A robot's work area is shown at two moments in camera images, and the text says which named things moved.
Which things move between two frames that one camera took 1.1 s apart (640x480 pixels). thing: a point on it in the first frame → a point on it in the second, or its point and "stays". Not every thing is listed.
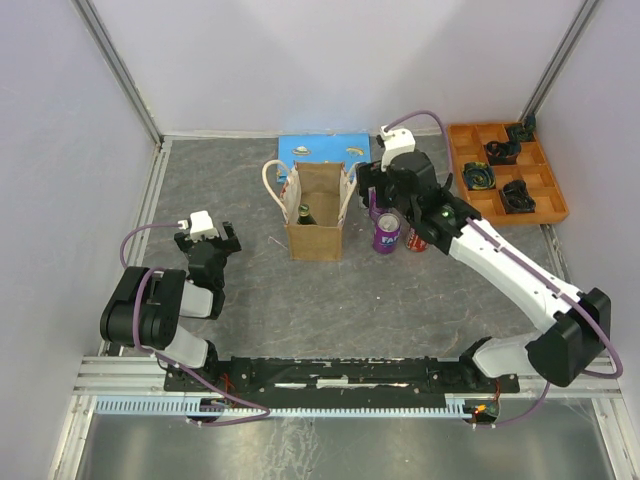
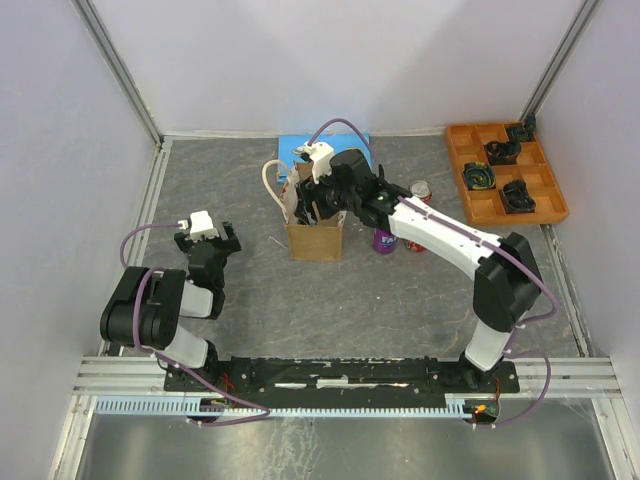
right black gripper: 370,175 → 308,193
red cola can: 415,243 stays
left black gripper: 228,245 stays
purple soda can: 387,233 stays
